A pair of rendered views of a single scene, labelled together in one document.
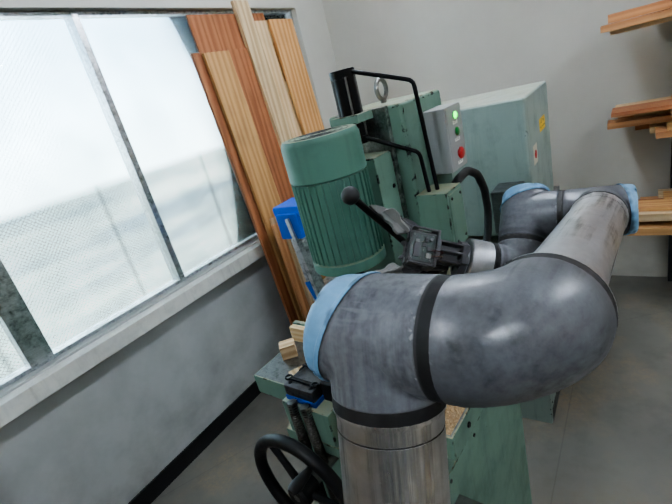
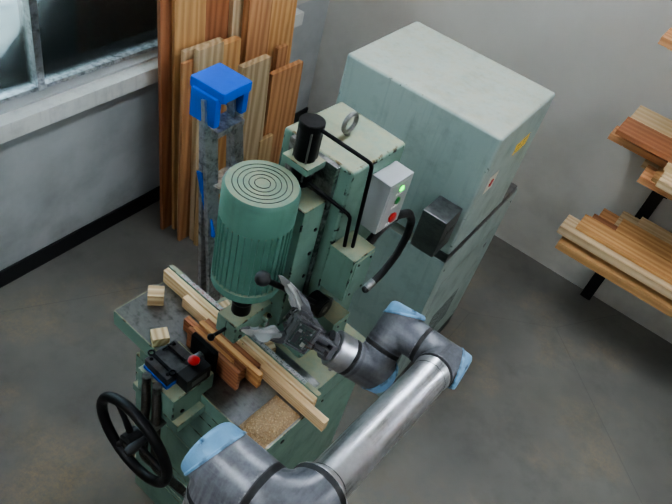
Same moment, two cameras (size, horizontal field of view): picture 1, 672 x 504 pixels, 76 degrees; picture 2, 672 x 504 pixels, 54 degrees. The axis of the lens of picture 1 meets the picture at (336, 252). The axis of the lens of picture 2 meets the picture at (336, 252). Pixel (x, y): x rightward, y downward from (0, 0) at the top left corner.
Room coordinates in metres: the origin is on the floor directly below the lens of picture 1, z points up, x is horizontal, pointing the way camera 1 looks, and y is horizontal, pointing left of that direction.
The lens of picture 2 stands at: (-0.18, 0.03, 2.42)
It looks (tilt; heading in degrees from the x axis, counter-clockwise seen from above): 43 degrees down; 347
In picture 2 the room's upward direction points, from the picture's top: 17 degrees clockwise
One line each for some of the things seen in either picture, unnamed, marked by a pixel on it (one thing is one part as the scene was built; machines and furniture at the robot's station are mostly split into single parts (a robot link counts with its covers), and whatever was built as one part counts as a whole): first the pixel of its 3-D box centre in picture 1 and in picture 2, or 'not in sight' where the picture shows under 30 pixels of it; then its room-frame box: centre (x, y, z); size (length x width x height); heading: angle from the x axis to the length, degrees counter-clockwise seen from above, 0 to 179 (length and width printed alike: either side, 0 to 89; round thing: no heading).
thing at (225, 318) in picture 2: not in sight; (244, 317); (0.98, -0.04, 1.03); 0.14 x 0.07 x 0.09; 138
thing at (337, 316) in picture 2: not in sight; (326, 323); (1.00, -0.27, 1.02); 0.09 x 0.07 x 0.12; 48
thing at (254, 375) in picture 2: not in sight; (229, 353); (0.93, -0.02, 0.93); 0.24 x 0.01 x 0.06; 48
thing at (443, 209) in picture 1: (443, 217); (347, 266); (1.02, -0.29, 1.22); 0.09 x 0.08 x 0.15; 138
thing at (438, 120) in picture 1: (445, 138); (385, 198); (1.11, -0.35, 1.40); 0.10 x 0.06 x 0.16; 138
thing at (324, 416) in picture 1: (326, 404); (175, 380); (0.83, 0.11, 0.91); 0.15 x 0.14 x 0.09; 48
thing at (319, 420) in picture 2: not in sight; (251, 359); (0.92, -0.08, 0.92); 0.55 x 0.02 x 0.04; 48
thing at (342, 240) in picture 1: (335, 201); (253, 233); (0.96, -0.03, 1.35); 0.18 x 0.18 x 0.31
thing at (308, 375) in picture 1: (319, 380); (177, 365); (0.83, 0.11, 0.99); 0.13 x 0.11 x 0.06; 48
